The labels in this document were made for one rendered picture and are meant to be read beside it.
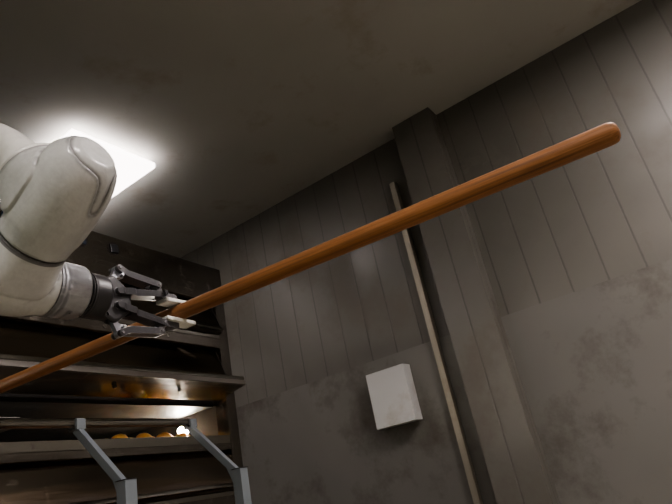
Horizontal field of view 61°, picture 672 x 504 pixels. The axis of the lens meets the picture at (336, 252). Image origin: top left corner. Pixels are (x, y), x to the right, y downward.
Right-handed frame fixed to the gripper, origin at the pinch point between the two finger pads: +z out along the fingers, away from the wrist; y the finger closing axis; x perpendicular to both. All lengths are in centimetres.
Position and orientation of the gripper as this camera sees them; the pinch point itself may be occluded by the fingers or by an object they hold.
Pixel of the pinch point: (176, 312)
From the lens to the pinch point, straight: 113.1
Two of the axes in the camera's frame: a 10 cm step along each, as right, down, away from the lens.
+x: 8.2, -3.6, -4.5
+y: 1.8, 9.0, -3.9
